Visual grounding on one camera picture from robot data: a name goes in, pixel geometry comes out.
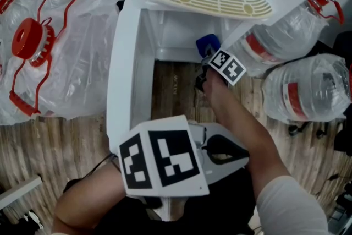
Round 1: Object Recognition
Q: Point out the white cabinet door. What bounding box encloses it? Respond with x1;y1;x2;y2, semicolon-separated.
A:
106;0;156;154

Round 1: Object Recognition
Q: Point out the black cable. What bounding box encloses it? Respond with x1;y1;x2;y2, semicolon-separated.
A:
64;153;118;194

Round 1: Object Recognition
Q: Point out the white board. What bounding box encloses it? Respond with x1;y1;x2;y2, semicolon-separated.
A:
0;174;43;210

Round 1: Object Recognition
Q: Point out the clear plastic bag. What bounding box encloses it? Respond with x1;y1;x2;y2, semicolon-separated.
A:
0;0;121;122

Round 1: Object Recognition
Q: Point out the person's left forearm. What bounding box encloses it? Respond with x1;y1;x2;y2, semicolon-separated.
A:
52;161;129;235

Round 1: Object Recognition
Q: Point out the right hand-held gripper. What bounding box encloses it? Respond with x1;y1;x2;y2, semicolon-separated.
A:
194;44;247;92

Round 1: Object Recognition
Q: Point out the clear water bottle red label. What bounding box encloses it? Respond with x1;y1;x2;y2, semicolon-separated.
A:
228;0;346;78
261;53;352;123

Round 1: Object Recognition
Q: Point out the person's right forearm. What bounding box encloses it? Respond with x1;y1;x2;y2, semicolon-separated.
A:
202;68;331;235

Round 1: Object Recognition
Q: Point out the black chair base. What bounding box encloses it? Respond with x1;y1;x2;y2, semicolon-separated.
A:
287;118;332;139

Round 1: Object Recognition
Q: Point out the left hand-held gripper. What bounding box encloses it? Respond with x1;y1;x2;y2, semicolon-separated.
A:
118;114;250;198

